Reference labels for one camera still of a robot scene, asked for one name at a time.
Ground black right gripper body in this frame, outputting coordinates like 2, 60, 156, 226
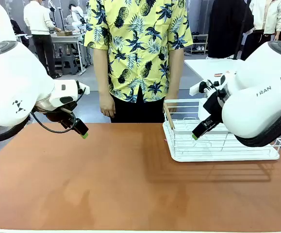
202, 88, 229, 122

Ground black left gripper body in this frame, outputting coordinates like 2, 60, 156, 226
45, 107, 77, 127

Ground white wire dish rack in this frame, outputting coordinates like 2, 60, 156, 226
163, 98, 281, 163

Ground person's right forearm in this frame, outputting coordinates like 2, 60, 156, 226
93, 48, 113, 97

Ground person's left forearm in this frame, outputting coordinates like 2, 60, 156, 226
167, 47, 185, 94

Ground person's right hand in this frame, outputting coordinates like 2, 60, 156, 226
99, 93, 116, 118

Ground person's left hand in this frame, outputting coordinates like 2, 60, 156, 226
165, 91, 179, 114

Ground white table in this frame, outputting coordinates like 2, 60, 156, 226
183, 58, 243, 85

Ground grey step stool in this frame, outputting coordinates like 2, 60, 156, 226
61, 54, 80, 75

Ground person's black trousers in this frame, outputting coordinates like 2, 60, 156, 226
110, 85, 166, 123

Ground white shoe rack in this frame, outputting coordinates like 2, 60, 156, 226
190, 33, 209, 55

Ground grey background work table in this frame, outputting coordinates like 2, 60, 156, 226
50, 33, 88, 74

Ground person in black coat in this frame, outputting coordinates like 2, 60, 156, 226
207, 0, 255, 59

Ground person in pineapple shirt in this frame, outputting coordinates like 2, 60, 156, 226
83, 0, 194, 103

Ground person in white sweater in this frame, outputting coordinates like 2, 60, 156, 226
23, 0, 64, 80

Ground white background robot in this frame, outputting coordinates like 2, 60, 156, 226
66, 3, 88, 33

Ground person white jacket black trousers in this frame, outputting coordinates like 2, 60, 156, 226
240, 0, 281, 61

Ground thin black left gripper cable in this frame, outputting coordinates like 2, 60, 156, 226
30, 87, 87, 134

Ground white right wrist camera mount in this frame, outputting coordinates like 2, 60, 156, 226
189, 75, 226, 98

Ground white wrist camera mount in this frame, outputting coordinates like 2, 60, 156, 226
189, 75, 226, 98
78, 81, 91, 96

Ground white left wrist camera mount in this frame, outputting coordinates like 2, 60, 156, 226
78, 81, 91, 96

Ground thick black left arm hose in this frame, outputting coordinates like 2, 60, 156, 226
0, 116, 32, 144

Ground thick black arm hose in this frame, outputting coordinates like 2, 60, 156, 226
0, 116, 32, 144
234, 101, 281, 148

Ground thick black right arm hose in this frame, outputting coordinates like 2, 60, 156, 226
234, 101, 281, 148

